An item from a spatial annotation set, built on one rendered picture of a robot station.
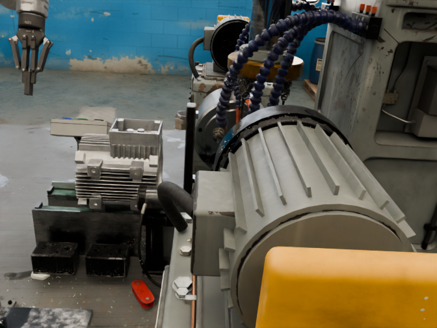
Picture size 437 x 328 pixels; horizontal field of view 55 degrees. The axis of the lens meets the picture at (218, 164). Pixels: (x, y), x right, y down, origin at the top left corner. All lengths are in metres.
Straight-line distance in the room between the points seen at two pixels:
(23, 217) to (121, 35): 5.39
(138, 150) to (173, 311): 0.61
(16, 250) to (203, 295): 0.83
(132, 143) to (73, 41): 5.74
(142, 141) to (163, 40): 5.58
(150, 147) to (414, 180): 0.62
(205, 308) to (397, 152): 0.63
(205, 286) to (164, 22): 6.14
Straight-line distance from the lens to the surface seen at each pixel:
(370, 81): 0.91
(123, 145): 1.05
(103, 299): 1.07
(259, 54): 0.97
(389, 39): 0.91
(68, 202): 1.26
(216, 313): 0.49
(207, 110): 1.28
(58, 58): 6.85
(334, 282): 0.29
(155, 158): 1.04
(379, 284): 0.30
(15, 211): 1.45
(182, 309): 0.51
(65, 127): 1.35
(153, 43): 6.61
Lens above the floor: 1.51
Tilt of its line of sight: 25 degrees down
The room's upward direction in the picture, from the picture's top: 4 degrees clockwise
